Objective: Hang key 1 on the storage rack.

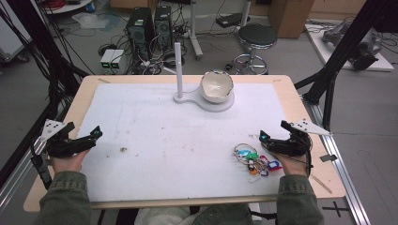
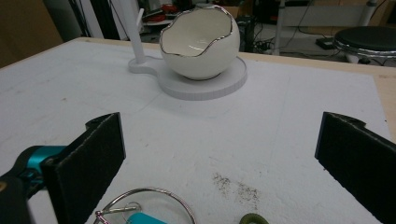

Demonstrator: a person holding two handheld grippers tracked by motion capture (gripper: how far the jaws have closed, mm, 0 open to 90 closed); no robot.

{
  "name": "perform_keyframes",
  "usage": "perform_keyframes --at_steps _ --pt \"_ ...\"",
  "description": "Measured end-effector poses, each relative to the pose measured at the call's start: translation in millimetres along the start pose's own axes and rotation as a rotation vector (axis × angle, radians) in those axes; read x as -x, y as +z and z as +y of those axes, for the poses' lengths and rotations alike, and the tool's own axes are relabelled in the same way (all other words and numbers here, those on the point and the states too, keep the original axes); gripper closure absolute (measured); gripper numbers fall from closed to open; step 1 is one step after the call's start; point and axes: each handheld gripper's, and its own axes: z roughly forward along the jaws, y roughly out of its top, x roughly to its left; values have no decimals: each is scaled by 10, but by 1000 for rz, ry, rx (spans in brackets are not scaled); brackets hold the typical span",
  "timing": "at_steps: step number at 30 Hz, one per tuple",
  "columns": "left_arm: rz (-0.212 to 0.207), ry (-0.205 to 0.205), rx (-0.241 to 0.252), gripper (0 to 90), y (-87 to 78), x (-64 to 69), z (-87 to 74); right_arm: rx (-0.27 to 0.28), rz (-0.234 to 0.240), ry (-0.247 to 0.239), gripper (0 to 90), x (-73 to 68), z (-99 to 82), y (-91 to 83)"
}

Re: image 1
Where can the black computer tower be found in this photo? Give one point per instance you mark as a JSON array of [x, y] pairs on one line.
[[163, 28], [139, 31]]

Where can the white ceramic bowl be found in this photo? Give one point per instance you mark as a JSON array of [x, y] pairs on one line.
[[216, 89]]

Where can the white stand with post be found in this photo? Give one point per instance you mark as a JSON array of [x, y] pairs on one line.
[[216, 107]]

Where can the wooden table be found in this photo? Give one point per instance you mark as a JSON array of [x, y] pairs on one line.
[[316, 162]]

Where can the black metal frame strut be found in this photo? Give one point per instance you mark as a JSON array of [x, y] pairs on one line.
[[344, 50]]

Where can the black round stool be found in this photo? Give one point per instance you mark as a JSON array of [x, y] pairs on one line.
[[257, 34]]

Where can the person's right hand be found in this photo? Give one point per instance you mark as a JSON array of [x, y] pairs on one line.
[[295, 165]]

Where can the bunch of coloured key tags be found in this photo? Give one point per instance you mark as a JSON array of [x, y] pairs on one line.
[[250, 155]]

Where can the white desk leg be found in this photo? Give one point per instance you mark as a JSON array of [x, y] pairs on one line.
[[245, 12], [194, 31]]

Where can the white power supply box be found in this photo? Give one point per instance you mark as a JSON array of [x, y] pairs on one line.
[[106, 59], [118, 61]]

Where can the person's left hand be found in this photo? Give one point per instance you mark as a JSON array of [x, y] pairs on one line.
[[67, 164]]

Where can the person's legs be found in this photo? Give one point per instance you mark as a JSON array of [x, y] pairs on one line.
[[219, 215]]

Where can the white cabinet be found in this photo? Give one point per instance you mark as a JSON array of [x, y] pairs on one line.
[[11, 40]]

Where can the clear plastic sheet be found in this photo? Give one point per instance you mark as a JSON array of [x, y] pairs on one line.
[[94, 21]]

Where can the flat black box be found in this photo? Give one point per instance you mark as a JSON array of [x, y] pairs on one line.
[[230, 20]]

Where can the white foam mat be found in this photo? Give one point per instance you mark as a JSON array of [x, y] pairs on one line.
[[187, 150]]

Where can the black tape piece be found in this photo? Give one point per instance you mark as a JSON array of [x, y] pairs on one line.
[[328, 157]]

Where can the round white table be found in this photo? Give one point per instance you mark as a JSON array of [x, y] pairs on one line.
[[68, 7]]

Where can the white platform board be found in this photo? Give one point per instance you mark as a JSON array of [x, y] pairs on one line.
[[322, 50]]

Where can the wooden cabinet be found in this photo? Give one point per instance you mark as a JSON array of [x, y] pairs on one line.
[[291, 17]]

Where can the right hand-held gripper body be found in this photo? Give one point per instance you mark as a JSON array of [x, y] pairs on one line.
[[289, 146]]

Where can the aluminium rail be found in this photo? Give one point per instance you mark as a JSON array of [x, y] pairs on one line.
[[15, 184], [341, 168]]

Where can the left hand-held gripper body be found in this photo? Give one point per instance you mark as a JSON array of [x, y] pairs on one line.
[[67, 146]]

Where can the grey machine on platform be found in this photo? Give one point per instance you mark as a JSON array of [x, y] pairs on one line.
[[366, 50]]

